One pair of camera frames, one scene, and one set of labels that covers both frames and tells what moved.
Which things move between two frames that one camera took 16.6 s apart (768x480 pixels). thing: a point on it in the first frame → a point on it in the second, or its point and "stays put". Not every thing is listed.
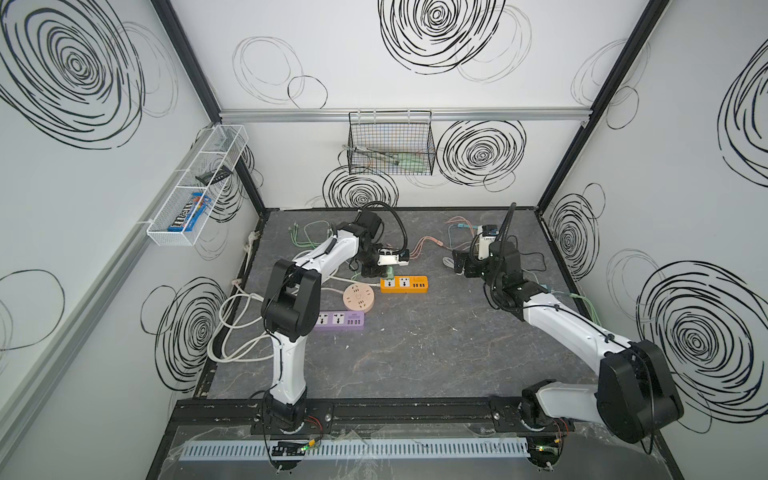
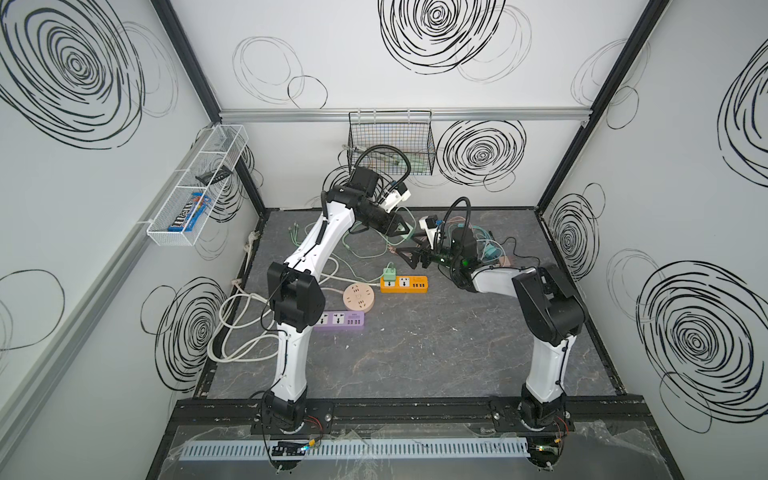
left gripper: (372, 266) → (387, 219)
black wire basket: (391, 143) stays put
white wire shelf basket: (197, 191) stays put
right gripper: (470, 265) → (426, 255)
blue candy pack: (190, 212) stays put
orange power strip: (414, 284) stays put
